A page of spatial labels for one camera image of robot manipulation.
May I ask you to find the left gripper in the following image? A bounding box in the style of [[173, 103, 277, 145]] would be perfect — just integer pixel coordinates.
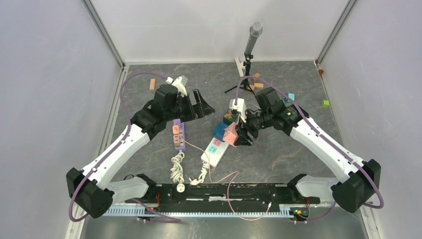
[[165, 89, 214, 123]]

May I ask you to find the pink charger plug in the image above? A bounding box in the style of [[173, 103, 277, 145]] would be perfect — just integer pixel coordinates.
[[172, 125, 180, 135]]

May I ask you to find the brown charger plug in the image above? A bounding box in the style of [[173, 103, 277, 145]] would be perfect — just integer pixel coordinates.
[[173, 135, 184, 147]]

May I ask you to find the grey microphone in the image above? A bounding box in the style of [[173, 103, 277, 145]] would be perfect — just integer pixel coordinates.
[[244, 22, 263, 55]]

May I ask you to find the small green cube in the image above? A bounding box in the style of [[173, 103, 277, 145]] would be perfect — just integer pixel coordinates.
[[322, 100, 330, 108]]

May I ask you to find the white multicolour power strip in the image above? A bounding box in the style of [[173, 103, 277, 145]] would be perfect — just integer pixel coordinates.
[[201, 137, 230, 168]]

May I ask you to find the white strip cord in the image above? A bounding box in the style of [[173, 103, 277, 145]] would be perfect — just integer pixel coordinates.
[[189, 161, 211, 186]]

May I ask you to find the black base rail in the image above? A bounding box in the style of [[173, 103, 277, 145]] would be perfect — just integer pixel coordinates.
[[139, 183, 320, 214]]

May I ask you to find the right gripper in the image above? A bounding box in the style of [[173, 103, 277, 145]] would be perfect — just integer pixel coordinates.
[[234, 108, 272, 146]]

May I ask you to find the left wooden block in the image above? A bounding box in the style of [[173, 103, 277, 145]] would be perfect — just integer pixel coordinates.
[[149, 78, 156, 91]]

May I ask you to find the blue cube socket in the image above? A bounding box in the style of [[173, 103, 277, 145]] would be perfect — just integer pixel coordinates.
[[213, 121, 228, 142]]

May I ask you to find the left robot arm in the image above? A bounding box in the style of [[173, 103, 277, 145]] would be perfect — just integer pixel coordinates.
[[66, 85, 215, 222]]

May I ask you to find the pink charging cable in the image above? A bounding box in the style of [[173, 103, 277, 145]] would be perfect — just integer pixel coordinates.
[[178, 130, 273, 221]]

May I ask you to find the pink cube socket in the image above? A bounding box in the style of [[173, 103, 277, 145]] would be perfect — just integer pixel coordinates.
[[223, 122, 238, 147]]

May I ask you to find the teal plug adapter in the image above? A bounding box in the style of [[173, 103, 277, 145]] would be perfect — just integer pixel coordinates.
[[285, 93, 295, 102]]

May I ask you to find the purple USB power strip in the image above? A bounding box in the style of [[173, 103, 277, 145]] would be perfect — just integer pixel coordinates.
[[172, 119, 186, 151]]

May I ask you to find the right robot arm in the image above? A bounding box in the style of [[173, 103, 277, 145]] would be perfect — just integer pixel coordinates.
[[229, 88, 384, 213]]

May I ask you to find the white bracket piece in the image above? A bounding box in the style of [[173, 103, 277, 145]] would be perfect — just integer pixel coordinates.
[[234, 57, 246, 78]]

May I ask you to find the lower wooden block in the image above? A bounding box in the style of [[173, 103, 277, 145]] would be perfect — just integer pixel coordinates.
[[253, 83, 264, 90]]

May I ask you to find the dark green cube socket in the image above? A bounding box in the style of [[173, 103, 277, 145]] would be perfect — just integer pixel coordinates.
[[222, 111, 239, 125]]

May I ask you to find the white coiled power cord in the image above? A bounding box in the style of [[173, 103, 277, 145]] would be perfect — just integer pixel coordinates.
[[170, 152, 186, 194]]

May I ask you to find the black tripod stand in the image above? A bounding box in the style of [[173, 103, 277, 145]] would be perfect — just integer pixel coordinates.
[[239, 55, 255, 94]]

